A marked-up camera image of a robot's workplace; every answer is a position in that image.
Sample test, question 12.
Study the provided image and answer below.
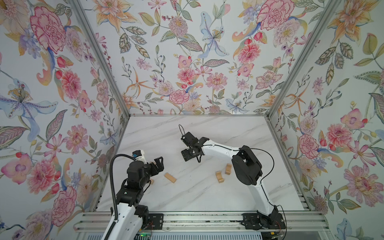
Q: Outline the wood arch block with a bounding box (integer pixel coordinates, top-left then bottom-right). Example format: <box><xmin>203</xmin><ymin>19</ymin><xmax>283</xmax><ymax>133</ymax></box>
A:
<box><xmin>225</xmin><ymin>164</ymin><xmax>232</xmax><ymax>175</ymax></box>
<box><xmin>215</xmin><ymin>171</ymin><xmax>225</xmax><ymax>183</ymax></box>

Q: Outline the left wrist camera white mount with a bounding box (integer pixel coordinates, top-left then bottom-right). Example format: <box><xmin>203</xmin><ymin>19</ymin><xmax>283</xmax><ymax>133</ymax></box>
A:
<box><xmin>132</xmin><ymin>150</ymin><xmax>147</xmax><ymax>164</ymax></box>

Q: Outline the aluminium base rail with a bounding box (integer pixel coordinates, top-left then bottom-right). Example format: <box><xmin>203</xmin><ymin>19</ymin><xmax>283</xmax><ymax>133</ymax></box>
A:
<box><xmin>74</xmin><ymin>211</ymin><xmax>329</xmax><ymax>233</ymax></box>

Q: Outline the wood arch block far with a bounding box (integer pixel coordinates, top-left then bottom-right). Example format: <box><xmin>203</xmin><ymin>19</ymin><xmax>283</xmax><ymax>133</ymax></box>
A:
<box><xmin>225</xmin><ymin>164</ymin><xmax>232</xmax><ymax>175</ymax></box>

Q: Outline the wood arch block near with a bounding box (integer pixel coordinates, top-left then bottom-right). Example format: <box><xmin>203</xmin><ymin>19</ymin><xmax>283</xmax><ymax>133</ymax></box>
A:
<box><xmin>215</xmin><ymin>171</ymin><xmax>225</xmax><ymax>183</ymax></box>

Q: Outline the aluminium corner post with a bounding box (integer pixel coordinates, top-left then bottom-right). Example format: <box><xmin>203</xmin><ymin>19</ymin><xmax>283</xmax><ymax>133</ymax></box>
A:
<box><xmin>265</xmin><ymin>0</ymin><xmax>340</xmax><ymax>120</ymax></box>
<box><xmin>69</xmin><ymin>0</ymin><xmax>131</xmax><ymax>119</ymax></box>

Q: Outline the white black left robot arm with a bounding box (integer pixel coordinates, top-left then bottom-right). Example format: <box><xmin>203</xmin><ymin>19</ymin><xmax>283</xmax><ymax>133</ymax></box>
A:
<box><xmin>102</xmin><ymin>154</ymin><xmax>164</xmax><ymax>240</ymax></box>

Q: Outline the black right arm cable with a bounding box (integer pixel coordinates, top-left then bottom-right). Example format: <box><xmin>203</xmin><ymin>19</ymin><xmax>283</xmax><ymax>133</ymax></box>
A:
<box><xmin>178</xmin><ymin>124</ymin><xmax>287</xmax><ymax>240</ymax></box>

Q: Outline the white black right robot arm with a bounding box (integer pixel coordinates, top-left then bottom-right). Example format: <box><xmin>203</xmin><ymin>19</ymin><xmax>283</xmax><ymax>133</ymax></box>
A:
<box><xmin>181</xmin><ymin>132</ymin><xmax>279</xmax><ymax>225</ymax></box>

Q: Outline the aluminium corner post left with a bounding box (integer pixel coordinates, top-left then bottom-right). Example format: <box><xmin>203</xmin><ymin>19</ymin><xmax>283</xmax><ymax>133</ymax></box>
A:
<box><xmin>69</xmin><ymin>0</ymin><xmax>131</xmax><ymax>119</ymax></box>

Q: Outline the plain flat wood block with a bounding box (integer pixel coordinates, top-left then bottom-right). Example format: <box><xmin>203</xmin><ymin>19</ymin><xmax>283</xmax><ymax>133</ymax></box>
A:
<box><xmin>164</xmin><ymin>173</ymin><xmax>177</xmax><ymax>183</ymax></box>

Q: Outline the aluminium corner post right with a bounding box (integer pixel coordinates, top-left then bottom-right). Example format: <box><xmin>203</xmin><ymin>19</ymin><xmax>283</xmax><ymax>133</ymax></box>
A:
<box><xmin>265</xmin><ymin>0</ymin><xmax>340</xmax><ymax>120</ymax></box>

